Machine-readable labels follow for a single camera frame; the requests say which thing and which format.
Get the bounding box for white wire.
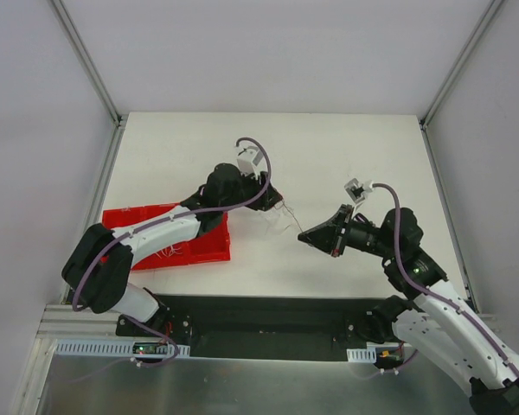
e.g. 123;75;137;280
261;207;295;237

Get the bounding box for white wires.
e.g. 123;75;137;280
155;244;185;260

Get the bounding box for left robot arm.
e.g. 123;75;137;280
61;163;283;336

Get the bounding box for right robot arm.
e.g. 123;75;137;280
298;205;519;414

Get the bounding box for red plastic tray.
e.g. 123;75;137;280
102;203;231;271

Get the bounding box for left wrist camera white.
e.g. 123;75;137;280
236;144;264;179

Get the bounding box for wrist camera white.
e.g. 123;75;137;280
344;178;374;214
236;144;264;179

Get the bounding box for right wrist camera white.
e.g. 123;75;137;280
344;178;374;214

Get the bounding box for right white cable duct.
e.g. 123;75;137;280
346;343;405;364

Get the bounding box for white cable duct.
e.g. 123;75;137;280
346;343;405;364
55;340;176;360

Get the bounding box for left aluminium frame post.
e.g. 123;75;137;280
49;0;123;126

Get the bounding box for aluminium frame post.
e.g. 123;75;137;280
49;0;123;126
420;0;507;131

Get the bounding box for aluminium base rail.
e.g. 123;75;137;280
37;304;120;337

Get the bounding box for left white cable duct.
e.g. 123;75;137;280
55;340;176;360

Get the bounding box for right aluminium frame post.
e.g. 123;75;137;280
420;0;507;131

